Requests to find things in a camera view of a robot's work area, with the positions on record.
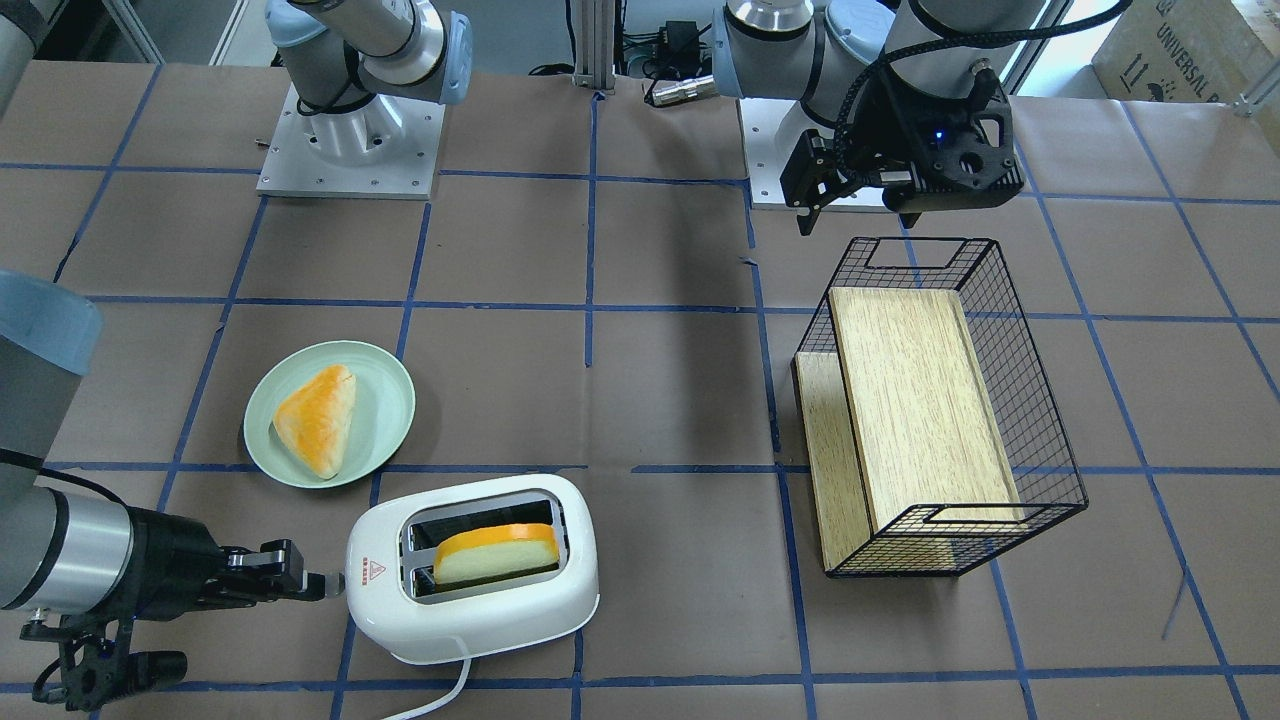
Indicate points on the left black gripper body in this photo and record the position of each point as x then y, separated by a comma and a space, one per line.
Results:
889, 122

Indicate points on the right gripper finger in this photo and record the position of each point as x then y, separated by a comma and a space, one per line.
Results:
241, 590
277, 565

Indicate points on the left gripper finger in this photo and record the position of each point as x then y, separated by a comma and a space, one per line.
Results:
810, 177
862, 191

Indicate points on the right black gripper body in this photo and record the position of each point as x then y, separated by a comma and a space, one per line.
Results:
172, 558

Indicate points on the white toaster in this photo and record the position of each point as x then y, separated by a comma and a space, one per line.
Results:
391, 590

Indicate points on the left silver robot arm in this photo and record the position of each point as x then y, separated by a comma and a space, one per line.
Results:
821, 53

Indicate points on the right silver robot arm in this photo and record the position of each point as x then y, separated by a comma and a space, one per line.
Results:
349, 61

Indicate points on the bread slice in toaster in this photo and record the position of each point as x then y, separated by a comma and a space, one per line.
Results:
490, 552

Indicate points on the triangular bread on plate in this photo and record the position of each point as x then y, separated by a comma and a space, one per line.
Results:
315, 421

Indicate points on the light green plate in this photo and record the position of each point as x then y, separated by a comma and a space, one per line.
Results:
385, 403

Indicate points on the black power adapter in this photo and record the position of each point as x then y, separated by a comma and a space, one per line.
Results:
678, 42

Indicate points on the cardboard box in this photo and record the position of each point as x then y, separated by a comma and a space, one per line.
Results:
1187, 51

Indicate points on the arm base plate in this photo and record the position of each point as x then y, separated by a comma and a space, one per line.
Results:
410, 160
770, 130

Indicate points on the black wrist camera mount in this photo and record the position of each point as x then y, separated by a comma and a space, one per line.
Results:
95, 664

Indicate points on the aluminium frame post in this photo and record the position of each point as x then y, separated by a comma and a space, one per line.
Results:
594, 26

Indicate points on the black wire basket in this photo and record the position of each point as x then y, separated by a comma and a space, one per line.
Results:
1027, 416

